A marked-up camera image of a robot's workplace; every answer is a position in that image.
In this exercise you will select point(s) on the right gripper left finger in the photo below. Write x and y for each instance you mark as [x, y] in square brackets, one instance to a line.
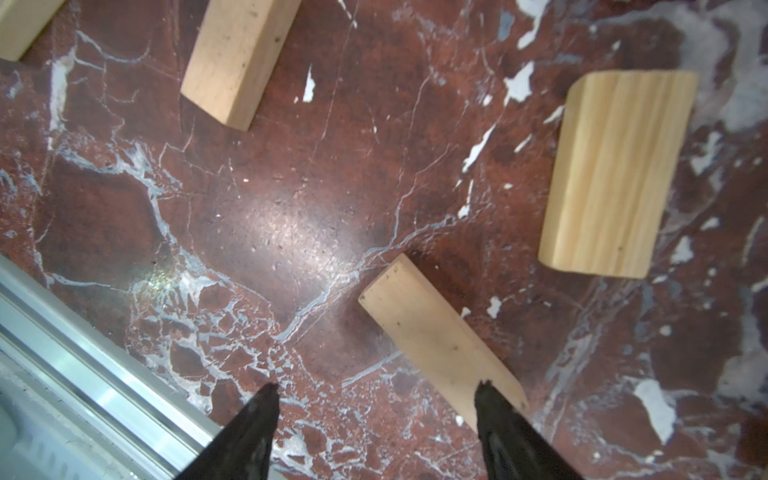
[242, 449]

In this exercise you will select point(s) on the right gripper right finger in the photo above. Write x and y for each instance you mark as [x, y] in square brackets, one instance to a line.
[512, 448]

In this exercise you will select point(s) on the wood block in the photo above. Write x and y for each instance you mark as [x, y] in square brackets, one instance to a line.
[21, 23]
[620, 140]
[433, 336]
[234, 55]

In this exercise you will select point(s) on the aluminium front rail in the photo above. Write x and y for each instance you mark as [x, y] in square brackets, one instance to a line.
[116, 402]

